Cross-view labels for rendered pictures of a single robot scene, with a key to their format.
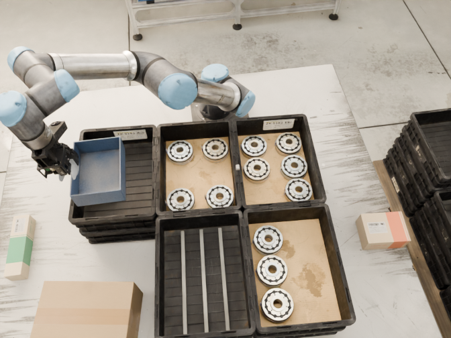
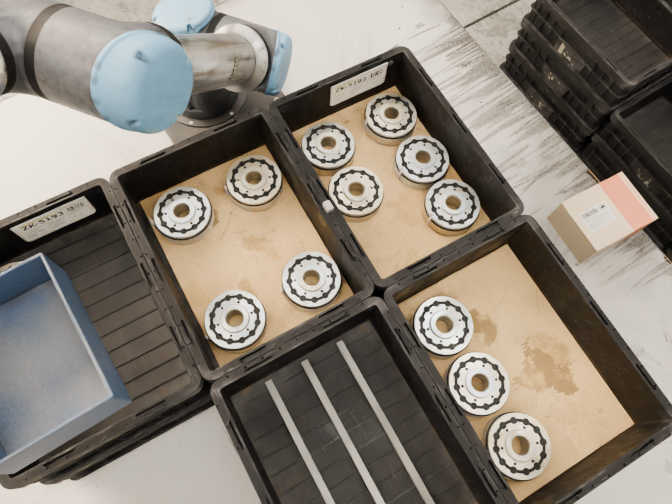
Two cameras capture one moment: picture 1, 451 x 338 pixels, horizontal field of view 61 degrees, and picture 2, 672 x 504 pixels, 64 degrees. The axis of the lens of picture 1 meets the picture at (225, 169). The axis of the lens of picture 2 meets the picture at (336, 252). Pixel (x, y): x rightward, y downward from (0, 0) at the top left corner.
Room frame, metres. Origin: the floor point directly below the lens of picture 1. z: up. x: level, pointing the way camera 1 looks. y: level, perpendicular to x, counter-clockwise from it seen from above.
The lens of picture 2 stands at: (0.39, 0.14, 1.76)
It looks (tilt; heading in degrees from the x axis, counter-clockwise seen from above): 69 degrees down; 328
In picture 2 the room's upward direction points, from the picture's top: 7 degrees clockwise
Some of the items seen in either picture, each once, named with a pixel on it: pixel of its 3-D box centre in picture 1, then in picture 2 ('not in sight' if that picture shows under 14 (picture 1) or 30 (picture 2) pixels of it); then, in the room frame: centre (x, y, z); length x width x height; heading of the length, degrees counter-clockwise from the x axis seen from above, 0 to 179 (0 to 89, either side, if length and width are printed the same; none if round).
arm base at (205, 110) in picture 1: (215, 100); (199, 76); (1.17, 0.04, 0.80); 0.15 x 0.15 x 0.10
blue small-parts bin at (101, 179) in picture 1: (98, 170); (27, 361); (0.63, 0.40, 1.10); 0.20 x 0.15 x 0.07; 8
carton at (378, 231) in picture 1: (382, 231); (600, 217); (0.55, -0.60, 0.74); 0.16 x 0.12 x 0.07; 93
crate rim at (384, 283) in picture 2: (276, 159); (392, 159); (0.77, -0.19, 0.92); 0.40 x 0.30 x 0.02; 4
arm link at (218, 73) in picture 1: (215, 82); (191, 34); (1.18, 0.03, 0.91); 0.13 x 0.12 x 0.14; 43
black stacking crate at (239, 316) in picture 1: (203, 275); (357, 458); (0.35, 0.08, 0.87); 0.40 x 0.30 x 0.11; 4
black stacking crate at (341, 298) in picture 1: (292, 267); (514, 362); (0.37, -0.22, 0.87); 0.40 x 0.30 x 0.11; 4
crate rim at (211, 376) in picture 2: (196, 165); (239, 233); (0.75, 0.11, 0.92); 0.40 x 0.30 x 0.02; 4
